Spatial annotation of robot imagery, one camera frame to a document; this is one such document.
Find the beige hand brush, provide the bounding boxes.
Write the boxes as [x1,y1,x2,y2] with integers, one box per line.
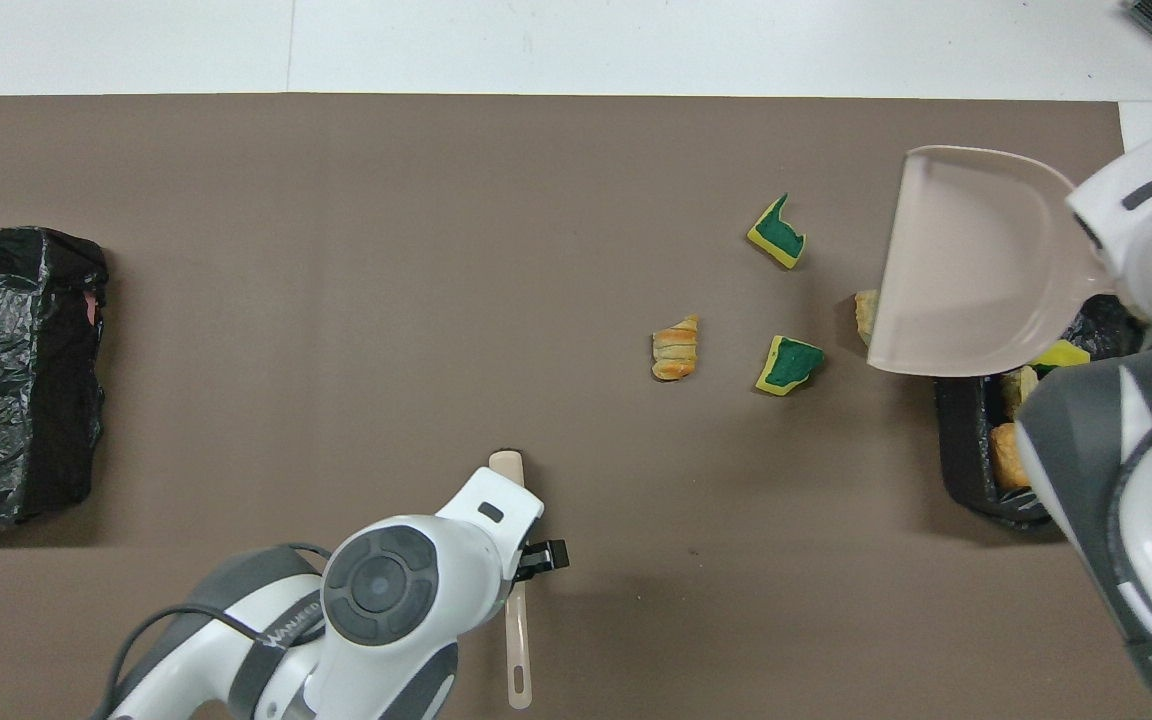
[487,449,537,710]

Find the sliced bread piece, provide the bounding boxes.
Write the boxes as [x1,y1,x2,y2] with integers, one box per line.
[650,314,701,383]

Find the notched green yellow sponge piece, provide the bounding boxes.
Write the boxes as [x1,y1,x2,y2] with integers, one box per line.
[745,192,808,270]

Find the beige plastic dustpan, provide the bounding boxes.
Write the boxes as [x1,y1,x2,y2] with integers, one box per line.
[865,144,1119,379]

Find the black bag-lined bin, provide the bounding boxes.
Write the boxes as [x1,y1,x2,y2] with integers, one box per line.
[933,290,1152,532]

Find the brown table mat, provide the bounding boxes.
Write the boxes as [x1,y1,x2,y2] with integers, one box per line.
[0,93,1152,720]

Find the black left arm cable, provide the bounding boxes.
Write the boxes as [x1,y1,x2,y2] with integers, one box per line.
[101,540,337,720]

